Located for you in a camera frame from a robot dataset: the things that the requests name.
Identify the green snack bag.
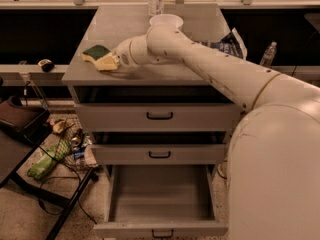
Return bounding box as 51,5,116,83
27,140,71,181

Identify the black tape measure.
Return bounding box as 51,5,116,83
38,59,55,73

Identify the white ceramic bowl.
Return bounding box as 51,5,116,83
149,14,183,30

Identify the grey top drawer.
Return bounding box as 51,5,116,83
75,103,241,132

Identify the dark blue chip bag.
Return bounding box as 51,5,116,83
201,28,247,60

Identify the grey middle drawer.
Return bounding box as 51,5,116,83
91,144,226,165

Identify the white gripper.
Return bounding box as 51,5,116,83
95,39,134,71

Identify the grey open bottom drawer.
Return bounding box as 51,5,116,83
94,165,227,239

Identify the green and yellow sponge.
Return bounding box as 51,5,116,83
82,45,110,63

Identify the wire basket of items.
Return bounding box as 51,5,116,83
49,116,98,171

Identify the grey drawer cabinet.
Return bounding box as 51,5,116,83
61,3,249,172

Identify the clear plastic water bottle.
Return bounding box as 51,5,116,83
260,42,277,68

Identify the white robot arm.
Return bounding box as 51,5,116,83
112,24,320,240

